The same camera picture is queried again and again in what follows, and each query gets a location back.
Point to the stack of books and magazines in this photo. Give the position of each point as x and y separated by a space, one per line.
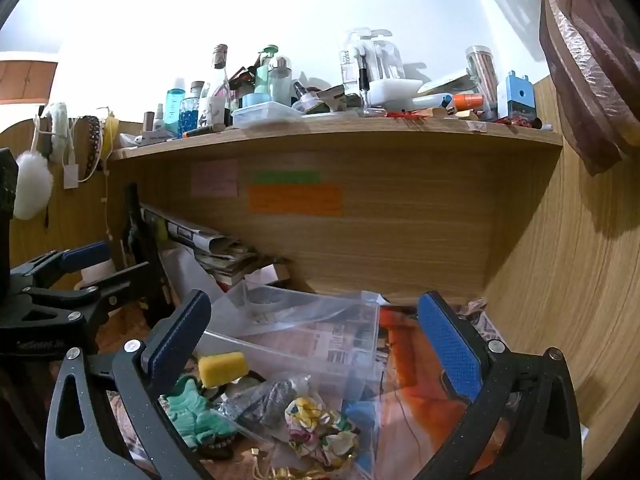
225 255

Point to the black bottle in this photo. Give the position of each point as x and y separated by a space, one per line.
137 240

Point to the black pen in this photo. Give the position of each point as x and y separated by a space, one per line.
363 80

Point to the orange sticky note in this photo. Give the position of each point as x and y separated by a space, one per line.
295 200

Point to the orange printed paper sheet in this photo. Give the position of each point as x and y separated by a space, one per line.
425 410

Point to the pink sticky note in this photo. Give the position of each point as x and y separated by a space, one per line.
215 178

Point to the blue liquid bottle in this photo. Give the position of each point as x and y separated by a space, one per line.
174 110

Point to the large clear pump bottle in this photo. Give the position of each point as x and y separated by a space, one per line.
385 60

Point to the clear jar of brown sticks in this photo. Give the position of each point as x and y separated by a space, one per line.
482 75

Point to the white printed cup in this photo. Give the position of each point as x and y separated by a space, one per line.
212 112

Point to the small white spray bottle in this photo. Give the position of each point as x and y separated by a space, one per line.
158 120

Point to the wooden shelf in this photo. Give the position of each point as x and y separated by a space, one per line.
340 137

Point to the orange capped tube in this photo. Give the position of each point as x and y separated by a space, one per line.
469 101

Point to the blue beaded clear bottle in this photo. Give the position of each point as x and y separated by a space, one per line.
191 115

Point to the blue plastic box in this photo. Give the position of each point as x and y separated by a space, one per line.
517 97

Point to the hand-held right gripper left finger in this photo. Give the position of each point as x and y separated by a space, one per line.
176 329

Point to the plastic-covered brown bag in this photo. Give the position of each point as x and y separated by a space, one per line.
590 60

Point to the white fuzzy headband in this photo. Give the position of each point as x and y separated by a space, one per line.
59 120

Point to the yellow sponge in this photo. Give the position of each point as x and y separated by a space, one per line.
222 369

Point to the white rectangular box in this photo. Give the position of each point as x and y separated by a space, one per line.
397 92

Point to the green sticky note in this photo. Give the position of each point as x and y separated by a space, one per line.
286 178

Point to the clear plastic storage bin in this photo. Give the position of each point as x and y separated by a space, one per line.
300 340

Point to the green pump bottle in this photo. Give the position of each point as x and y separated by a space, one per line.
264 77

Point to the clear silver-capped bottle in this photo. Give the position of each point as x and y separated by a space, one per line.
280 82

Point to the floral fabric scrunchie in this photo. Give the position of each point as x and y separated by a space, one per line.
315 427

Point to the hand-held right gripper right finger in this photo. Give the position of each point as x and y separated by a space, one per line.
450 352

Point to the flat clear plastic box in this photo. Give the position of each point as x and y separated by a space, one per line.
267 114

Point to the tall clear brown-capped bottle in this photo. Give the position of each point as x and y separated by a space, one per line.
220 75

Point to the white paper tag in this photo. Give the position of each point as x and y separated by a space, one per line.
71 176

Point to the blue cloth piece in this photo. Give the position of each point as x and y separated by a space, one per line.
361 415

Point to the green knitted scrunchie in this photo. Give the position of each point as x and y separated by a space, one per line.
192 410

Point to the grey glitter pouch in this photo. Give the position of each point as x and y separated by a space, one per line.
267 400

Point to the white fluffy pom-pom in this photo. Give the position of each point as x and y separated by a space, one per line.
32 187

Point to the wooden cabinet door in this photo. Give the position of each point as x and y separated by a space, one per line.
25 82

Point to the patterned brown headband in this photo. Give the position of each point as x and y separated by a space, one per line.
91 135

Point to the yellow ribbon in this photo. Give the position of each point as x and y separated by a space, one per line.
111 127

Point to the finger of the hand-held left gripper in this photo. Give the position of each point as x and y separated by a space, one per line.
85 256
125 280

